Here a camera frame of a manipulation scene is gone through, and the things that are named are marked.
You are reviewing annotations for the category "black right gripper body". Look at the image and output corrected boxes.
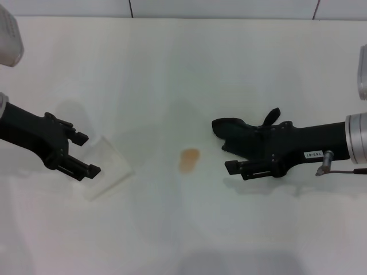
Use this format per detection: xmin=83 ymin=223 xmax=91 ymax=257
xmin=257 ymin=120 xmax=349 ymax=178

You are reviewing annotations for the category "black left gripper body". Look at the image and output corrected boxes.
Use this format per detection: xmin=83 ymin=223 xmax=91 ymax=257
xmin=0 ymin=101 xmax=69 ymax=170

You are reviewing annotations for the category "clear plastic cup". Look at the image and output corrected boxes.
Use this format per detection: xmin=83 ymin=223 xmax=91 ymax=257
xmin=77 ymin=136 xmax=135 ymax=203

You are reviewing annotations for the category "dark blue rag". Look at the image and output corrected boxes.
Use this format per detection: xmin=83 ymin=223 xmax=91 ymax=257
xmin=211 ymin=108 xmax=281 ymax=159

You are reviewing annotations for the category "brown water stain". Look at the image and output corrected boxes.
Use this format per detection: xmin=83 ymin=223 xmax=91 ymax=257
xmin=178 ymin=148 xmax=201 ymax=174

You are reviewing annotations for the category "right gripper cable with plug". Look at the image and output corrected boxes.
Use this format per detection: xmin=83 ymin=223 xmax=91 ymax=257
xmin=314 ymin=150 xmax=367 ymax=177

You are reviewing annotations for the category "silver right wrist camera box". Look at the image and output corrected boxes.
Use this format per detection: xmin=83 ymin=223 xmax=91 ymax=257
xmin=357 ymin=44 xmax=367 ymax=101

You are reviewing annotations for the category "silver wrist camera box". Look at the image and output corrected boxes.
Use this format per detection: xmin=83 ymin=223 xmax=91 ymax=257
xmin=0 ymin=5 xmax=25 ymax=68
xmin=357 ymin=44 xmax=367 ymax=101

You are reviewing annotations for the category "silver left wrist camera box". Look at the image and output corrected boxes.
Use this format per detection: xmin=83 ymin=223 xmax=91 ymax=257
xmin=0 ymin=5 xmax=25 ymax=68

